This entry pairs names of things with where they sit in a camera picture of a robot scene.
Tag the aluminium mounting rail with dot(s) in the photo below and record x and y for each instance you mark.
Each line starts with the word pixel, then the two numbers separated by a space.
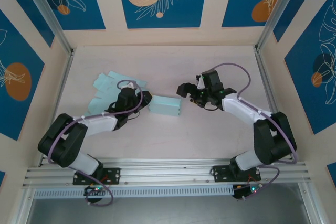
pixel 162 171

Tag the aluminium frame post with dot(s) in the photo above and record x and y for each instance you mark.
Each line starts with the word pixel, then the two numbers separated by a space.
pixel 44 6
pixel 278 6

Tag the grey metal sheet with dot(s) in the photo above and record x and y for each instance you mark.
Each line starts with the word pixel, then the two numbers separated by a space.
pixel 168 212

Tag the blue poster dark circle flower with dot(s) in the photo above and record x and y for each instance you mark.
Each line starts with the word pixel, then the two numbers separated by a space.
pixel 302 90

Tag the blue poster orange oval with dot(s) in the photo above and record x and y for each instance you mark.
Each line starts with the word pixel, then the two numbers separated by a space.
pixel 15 119

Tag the light blue paper box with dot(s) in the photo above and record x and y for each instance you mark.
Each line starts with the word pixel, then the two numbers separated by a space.
pixel 165 106
pixel 105 87

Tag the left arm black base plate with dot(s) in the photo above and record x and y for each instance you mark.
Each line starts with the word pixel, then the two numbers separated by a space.
pixel 114 175

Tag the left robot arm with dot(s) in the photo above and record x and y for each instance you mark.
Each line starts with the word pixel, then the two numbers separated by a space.
pixel 63 142

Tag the blue poster large cream circle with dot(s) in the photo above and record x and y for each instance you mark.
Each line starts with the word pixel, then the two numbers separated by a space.
pixel 183 11

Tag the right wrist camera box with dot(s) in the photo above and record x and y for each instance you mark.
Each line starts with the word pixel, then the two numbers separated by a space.
pixel 200 83

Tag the aluminium table side rail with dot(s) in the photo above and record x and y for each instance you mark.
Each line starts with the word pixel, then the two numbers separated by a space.
pixel 64 82
pixel 263 72

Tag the blue poster orange circle fern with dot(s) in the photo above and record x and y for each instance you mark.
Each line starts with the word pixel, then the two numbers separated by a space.
pixel 236 3

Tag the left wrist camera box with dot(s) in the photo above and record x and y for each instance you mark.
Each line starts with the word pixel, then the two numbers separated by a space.
pixel 130 86

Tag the blue poster strip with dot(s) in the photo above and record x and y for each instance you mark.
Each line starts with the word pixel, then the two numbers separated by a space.
pixel 2 179
pixel 333 172

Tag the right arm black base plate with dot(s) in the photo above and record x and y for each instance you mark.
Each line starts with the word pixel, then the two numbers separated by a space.
pixel 221 172

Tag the blue poster small orange dot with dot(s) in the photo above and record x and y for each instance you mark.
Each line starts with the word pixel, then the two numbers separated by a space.
pixel 86 11

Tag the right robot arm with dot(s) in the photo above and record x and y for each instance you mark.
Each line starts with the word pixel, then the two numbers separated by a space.
pixel 273 142

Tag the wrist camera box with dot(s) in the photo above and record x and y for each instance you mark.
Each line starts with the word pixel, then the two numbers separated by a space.
pixel 200 83
pixel 130 86

